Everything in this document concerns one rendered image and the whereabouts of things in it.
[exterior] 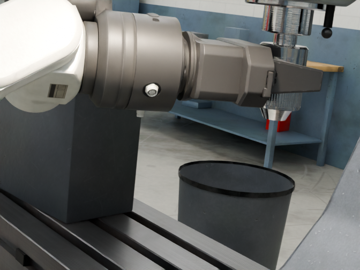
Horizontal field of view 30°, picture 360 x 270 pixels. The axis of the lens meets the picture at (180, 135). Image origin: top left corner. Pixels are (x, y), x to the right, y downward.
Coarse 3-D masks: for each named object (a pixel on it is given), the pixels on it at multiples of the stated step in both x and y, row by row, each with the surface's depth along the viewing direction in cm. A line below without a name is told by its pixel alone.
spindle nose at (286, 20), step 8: (264, 8) 64; (272, 8) 63; (280, 8) 62; (288, 8) 62; (264, 16) 64; (272, 16) 63; (280, 16) 62; (288, 16) 62; (296, 16) 62; (304, 16) 62; (312, 16) 63; (264, 24) 64; (272, 24) 63; (280, 24) 62; (288, 24) 62; (296, 24) 62; (304, 24) 62; (280, 32) 62; (288, 32) 62; (296, 32) 62; (304, 32) 63
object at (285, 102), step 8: (280, 56) 63; (304, 64) 64; (272, 96) 64; (280, 96) 63; (288, 96) 64; (296, 96) 64; (272, 104) 64; (280, 104) 64; (288, 104) 64; (296, 104) 64
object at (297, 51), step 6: (264, 42) 64; (270, 42) 65; (276, 48) 63; (282, 48) 63; (288, 48) 63; (294, 48) 63; (300, 48) 63; (306, 48) 64; (276, 54) 63; (282, 54) 63; (288, 54) 63; (294, 54) 63; (300, 54) 63; (306, 54) 64
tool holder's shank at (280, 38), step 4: (272, 32) 64; (276, 36) 64; (280, 36) 64; (284, 36) 64; (288, 36) 63; (292, 36) 64; (296, 36) 64; (276, 40) 64; (280, 40) 64; (284, 40) 64; (288, 40) 64; (292, 40) 64; (296, 40) 64; (284, 44) 64; (288, 44) 64; (292, 44) 64
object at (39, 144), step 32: (0, 128) 103; (32, 128) 96; (64, 128) 90; (96, 128) 92; (128, 128) 96; (0, 160) 103; (32, 160) 97; (64, 160) 91; (96, 160) 93; (128, 160) 97; (32, 192) 97; (64, 192) 91; (96, 192) 94; (128, 192) 98
